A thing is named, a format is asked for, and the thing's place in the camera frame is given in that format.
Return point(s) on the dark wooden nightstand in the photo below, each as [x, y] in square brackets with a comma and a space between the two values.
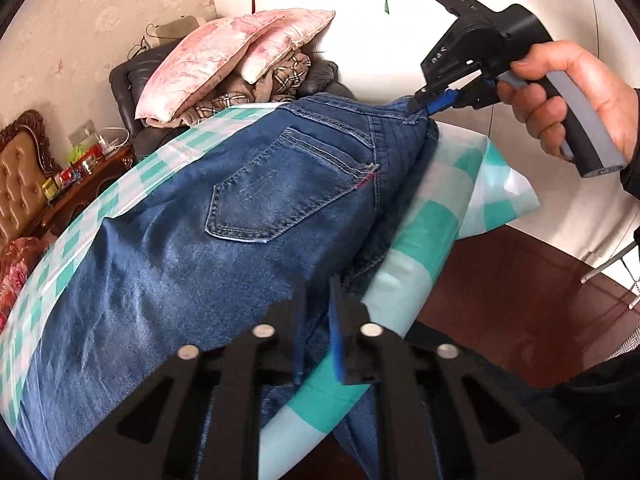
[58, 215]

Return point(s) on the tufted brown bed headboard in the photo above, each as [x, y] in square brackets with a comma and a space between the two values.
[26, 162]

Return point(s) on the floral red quilt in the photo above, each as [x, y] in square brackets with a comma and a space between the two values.
[18, 259]

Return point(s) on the wall power socket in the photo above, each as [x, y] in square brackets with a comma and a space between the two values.
[84, 135]

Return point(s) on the green white checkered cloth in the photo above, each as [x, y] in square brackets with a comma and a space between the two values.
[466, 189]

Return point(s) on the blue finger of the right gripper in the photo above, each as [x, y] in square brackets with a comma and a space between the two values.
[442, 102]

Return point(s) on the yellow lid jar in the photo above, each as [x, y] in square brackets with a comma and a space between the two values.
[50, 189]

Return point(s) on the small pink pillow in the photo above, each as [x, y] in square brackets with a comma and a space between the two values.
[292, 29]

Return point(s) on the blue denim jeans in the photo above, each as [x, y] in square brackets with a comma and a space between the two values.
[314, 190]

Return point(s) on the plaid brown blanket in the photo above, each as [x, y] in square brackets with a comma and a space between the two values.
[279, 84]

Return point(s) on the right human hand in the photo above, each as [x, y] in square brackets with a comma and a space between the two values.
[615, 102]

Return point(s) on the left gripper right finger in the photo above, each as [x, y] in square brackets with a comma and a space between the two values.
[439, 415]

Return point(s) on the large pink pillow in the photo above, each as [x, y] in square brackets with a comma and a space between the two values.
[197, 64]

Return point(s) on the white metal rack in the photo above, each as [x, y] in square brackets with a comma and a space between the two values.
[622, 268]

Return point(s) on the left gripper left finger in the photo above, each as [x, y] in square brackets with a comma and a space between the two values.
[198, 414]

